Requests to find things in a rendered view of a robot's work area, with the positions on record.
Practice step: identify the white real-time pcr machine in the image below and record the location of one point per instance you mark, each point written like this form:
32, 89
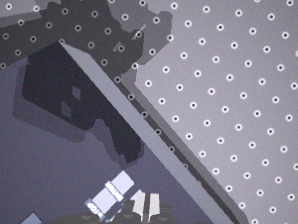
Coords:
71, 142

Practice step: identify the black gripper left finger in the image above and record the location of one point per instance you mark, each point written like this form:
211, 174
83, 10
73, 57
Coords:
129, 215

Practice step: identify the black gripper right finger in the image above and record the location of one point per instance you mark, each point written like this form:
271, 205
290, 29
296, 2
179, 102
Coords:
153, 209

